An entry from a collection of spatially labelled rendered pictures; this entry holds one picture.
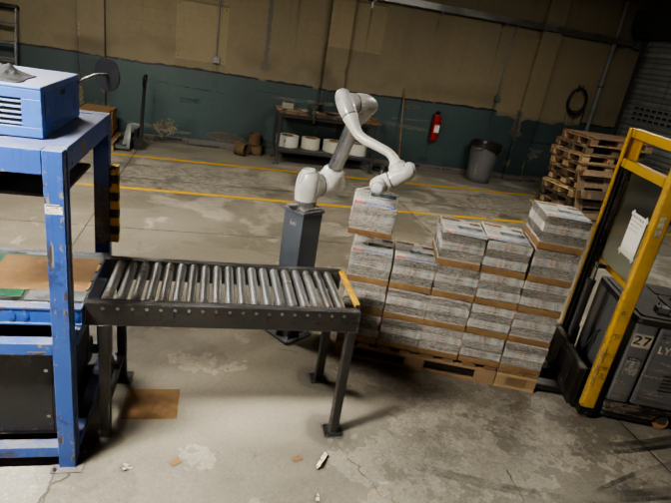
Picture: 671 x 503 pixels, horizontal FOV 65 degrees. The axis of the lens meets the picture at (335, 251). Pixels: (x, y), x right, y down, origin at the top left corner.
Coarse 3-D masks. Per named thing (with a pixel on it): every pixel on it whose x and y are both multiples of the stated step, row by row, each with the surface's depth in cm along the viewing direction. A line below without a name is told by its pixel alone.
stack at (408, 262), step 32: (352, 256) 351; (384, 256) 348; (416, 256) 353; (352, 288) 359; (384, 288) 356; (448, 288) 351; (480, 288) 348; (512, 288) 346; (384, 320) 365; (448, 320) 359; (480, 320) 356; (352, 352) 377; (384, 352) 389; (416, 352) 386; (448, 352) 368; (480, 352) 365
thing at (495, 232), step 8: (488, 224) 368; (488, 232) 350; (496, 232) 353; (504, 232) 356; (512, 232) 359; (520, 232) 362; (496, 240) 337; (504, 240) 339; (512, 240) 342; (520, 240) 345
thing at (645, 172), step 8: (624, 160) 355; (632, 160) 353; (632, 168) 342; (640, 168) 331; (648, 168) 328; (640, 176) 330; (648, 176) 320; (656, 176) 311; (664, 176) 306; (656, 184) 309; (664, 184) 300
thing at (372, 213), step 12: (360, 204) 330; (372, 204) 332; (384, 204) 334; (396, 204) 336; (360, 216) 336; (372, 216) 334; (384, 216) 333; (360, 228) 340; (372, 228) 339; (384, 228) 338
